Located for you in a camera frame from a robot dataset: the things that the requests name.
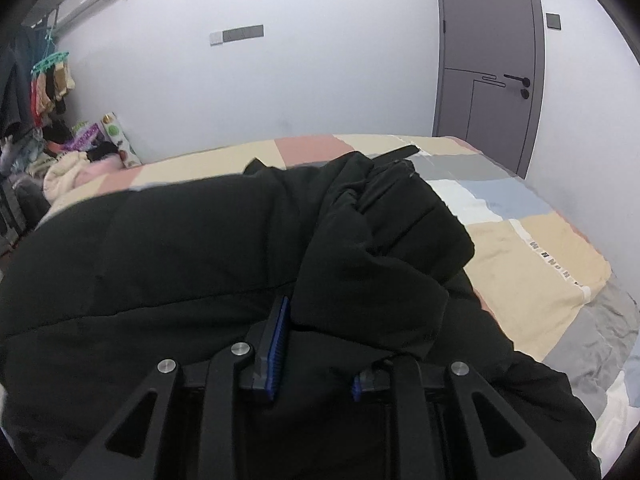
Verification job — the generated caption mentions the patchwork bed sheet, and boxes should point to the patchwork bed sheet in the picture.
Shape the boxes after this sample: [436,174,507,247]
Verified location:
[42,133,640,478]

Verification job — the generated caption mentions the dark hanging clothes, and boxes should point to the dark hanging clothes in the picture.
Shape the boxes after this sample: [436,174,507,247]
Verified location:
[0,25,38,133]

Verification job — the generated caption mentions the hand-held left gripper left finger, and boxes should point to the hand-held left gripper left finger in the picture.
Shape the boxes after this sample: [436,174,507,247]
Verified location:
[64,295,291,480]

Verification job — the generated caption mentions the pile of clothes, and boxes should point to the pile of clothes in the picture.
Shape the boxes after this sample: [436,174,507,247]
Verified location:
[0,119,126,221]

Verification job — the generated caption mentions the grey wall switch panel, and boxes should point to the grey wall switch panel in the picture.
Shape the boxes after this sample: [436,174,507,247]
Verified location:
[209,24,265,47]

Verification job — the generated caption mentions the green clothes hanger with socks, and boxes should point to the green clothes hanger with socks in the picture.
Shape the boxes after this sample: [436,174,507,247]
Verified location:
[29,27,77,126]

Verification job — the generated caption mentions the grey door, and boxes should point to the grey door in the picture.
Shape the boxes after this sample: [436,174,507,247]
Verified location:
[433,0,546,179]

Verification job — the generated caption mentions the black padded jacket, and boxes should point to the black padded jacket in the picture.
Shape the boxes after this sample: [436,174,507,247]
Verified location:
[0,145,603,480]

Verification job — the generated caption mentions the white air conditioner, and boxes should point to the white air conditioner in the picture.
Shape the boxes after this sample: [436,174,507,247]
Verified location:
[21,0,140,29]

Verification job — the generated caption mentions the black door handle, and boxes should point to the black door handle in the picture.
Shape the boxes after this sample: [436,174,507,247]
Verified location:
[503,73,532,100]

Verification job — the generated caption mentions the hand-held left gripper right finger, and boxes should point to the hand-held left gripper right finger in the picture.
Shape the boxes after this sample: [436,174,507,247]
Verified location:
[352,355,576,480]

